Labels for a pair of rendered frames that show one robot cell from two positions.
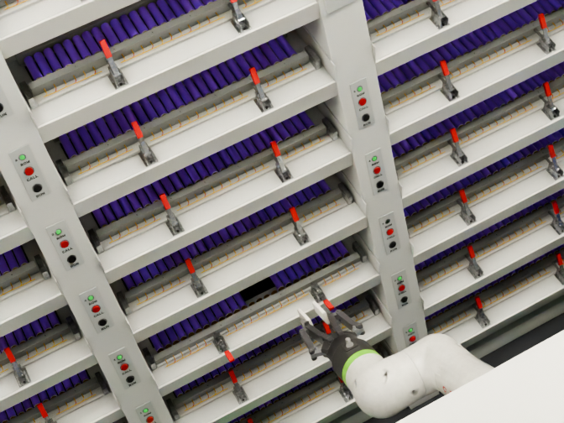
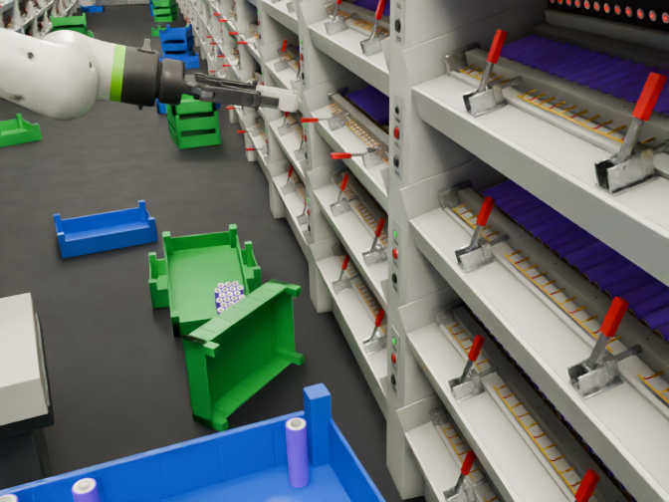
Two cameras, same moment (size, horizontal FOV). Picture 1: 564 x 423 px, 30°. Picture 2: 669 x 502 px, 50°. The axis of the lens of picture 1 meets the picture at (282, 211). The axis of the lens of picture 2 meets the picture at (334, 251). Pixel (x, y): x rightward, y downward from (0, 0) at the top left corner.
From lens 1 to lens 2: 2.62 m
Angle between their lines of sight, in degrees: 76
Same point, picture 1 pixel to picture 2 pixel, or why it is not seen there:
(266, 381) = (350, 223)
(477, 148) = (509, 120)
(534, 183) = (560, 347)
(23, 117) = not seen: outside the picture
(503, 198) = (519, 303)
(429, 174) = (454, 94)
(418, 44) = not seen: outside the picture
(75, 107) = not seen: outside the picture
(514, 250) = (510, 450)
